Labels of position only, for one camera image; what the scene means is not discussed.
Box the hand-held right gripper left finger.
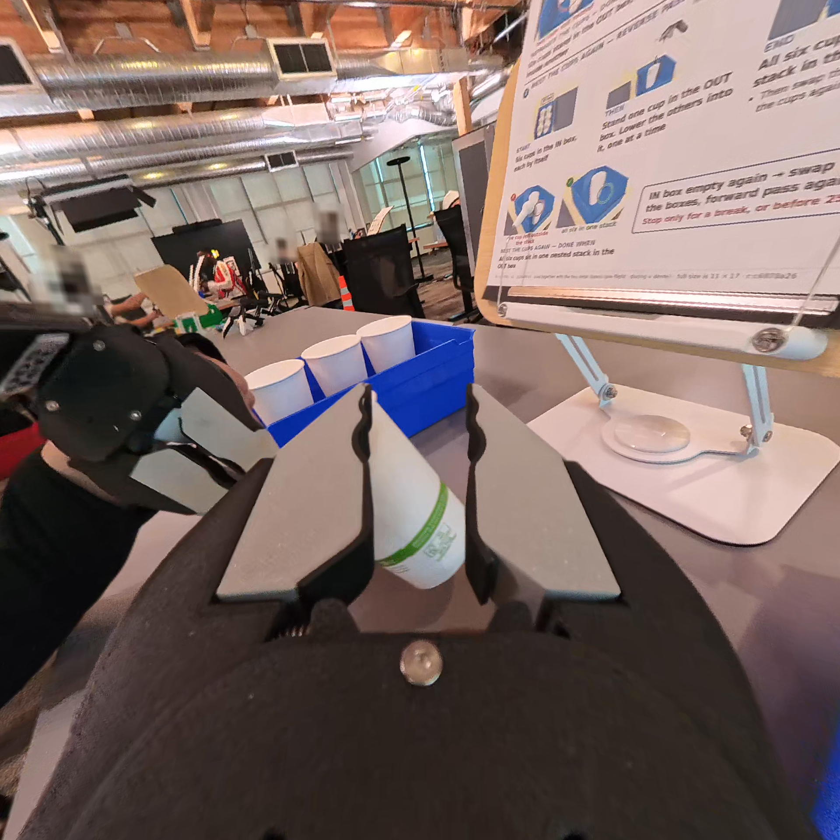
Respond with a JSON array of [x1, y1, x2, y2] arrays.
[[215, 384, 376, 605]]

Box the wooden board stand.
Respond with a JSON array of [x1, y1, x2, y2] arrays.
[[134, 264, 211, 316]]

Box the black floor lamp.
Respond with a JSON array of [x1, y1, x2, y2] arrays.
[[386, 156, 434, 283]]

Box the black backing board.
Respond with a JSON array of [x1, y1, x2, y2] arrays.
[[505, 292, 840, 329]]

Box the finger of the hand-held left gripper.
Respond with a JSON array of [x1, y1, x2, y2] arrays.
[[153, 386, 281, 471], [126, 446, 245, 517]]

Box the white air vent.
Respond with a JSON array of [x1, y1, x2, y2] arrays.
[[266, 36, 339, 83]]

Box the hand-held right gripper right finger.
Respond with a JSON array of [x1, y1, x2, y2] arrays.
[[463, 384, 622, 627]]

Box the black mesh office chair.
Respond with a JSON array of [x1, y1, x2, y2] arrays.
[[341, 226, 427, 322]]

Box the blue plastic bin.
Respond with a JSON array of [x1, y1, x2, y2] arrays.
[[810, 755, 840, 840], [252, 320, 476, 448]]

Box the printed instruction sheet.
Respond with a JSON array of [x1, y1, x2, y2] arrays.
[[495, 0, 840, 296]]

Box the white and wood document stand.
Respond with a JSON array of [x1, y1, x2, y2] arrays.
[[474, 59, 840, 546]]

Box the person's left forearm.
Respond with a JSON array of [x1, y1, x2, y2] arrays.
[[0, 453, 158, 710]]

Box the silver ventilation duct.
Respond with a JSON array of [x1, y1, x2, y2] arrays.
[[0, 105, 375, 185], [0, 49, 519, 119]]

